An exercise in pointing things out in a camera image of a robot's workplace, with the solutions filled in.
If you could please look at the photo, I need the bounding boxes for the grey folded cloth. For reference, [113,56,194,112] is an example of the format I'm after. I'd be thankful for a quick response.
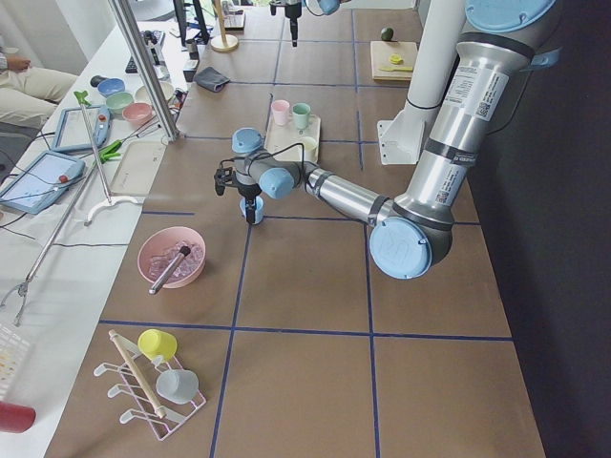
[193,67,230,93]

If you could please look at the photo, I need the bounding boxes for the blue teach pendant near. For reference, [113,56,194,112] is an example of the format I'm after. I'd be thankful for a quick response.
[1,151,85,215]

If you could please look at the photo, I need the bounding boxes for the wooden rolling pin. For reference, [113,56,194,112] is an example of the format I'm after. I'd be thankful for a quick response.
[109,329,167,419]

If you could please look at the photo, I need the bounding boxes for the pink plastic cup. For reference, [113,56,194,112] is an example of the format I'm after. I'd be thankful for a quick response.
[270,99,290,126]

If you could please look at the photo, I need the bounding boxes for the green bowl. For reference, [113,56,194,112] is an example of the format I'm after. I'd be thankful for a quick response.
[105,92,134,114]

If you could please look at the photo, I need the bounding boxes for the yellow cup on rack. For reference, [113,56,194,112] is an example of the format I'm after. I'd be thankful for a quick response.
[137,328,178,362]

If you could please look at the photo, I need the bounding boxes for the yellow-green plastic knife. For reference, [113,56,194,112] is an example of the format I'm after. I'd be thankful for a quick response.
[378,66,413,73]

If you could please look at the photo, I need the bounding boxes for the pink bowl on side table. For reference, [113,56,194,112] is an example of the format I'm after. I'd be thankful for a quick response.
[122,102,153,128]

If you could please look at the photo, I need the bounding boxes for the spare cream tray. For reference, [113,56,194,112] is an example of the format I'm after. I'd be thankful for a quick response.
[111,141,166,197]

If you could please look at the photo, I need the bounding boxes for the metal reacher grabber tool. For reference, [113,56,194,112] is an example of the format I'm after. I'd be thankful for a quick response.
[0,90,144,326]

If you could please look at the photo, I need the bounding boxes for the wooden mug tree stand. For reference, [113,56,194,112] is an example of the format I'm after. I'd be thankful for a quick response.
[210,0,239,53]

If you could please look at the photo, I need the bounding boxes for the cream plastic cup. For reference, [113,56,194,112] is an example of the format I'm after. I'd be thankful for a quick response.
[301,136,318,163]

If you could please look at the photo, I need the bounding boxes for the metal scoop handle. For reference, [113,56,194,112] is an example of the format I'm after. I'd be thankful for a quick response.
[148,245,191,295]

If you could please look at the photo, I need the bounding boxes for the red bottle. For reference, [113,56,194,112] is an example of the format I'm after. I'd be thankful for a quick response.
[0,402,36,433]

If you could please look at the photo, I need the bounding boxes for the cream bowl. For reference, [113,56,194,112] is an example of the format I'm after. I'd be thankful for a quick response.
[134,81,176,106]

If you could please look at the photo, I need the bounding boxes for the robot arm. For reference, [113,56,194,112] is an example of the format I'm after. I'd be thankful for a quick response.
[214,1,562,280]
[284,0,343,48]

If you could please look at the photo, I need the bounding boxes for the pink bowl with ice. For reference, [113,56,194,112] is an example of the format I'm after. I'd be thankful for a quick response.
[137,226,206,288]

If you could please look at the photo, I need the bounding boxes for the wooden cutting board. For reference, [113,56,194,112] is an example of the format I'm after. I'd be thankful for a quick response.
[369,41,418,81]

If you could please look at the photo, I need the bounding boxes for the white wire cup rack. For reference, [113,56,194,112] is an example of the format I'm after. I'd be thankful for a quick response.
[94,329,207,441]

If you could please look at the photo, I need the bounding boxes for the blue plastic cup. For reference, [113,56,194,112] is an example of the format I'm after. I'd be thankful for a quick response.
[240,197,264,225]

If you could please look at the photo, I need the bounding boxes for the white plastic basket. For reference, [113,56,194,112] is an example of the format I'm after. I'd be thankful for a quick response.
[0,319,33,401]

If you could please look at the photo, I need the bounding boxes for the aluminium frame post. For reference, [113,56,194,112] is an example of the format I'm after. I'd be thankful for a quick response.
[109,0,180,143]

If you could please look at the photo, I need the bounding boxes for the cream rabbit tray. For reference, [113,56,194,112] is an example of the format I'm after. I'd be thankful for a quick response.
[264,114,321,161]

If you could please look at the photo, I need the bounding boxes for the lemon slices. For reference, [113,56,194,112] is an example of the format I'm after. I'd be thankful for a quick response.
[389,54,403,65]

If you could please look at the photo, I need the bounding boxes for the avocado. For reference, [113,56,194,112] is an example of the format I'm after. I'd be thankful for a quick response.
[380,27,394,42]

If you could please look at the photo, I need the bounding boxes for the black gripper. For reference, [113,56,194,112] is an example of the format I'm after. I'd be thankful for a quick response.
[238,183,262,224]
[284,0,301,47]

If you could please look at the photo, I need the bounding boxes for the blue bowl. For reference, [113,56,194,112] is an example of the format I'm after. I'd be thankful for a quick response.
[97,78,125,98]

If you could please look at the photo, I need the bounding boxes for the grey cup on rack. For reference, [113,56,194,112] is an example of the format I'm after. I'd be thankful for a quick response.
[156,369,199,405]

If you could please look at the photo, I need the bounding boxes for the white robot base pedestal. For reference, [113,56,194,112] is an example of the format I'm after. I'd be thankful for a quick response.
[377,0,466,165]

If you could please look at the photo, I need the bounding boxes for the green plastic cup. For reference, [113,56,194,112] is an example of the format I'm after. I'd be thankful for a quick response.
[291,102,311,130]

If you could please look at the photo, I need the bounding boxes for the blue teach pendant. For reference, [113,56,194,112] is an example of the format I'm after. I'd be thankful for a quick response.
[1,151,85,215]
[51,105,111,154]

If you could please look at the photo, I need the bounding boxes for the blue teach pendant far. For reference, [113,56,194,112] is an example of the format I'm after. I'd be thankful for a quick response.
[51,105,111,154]

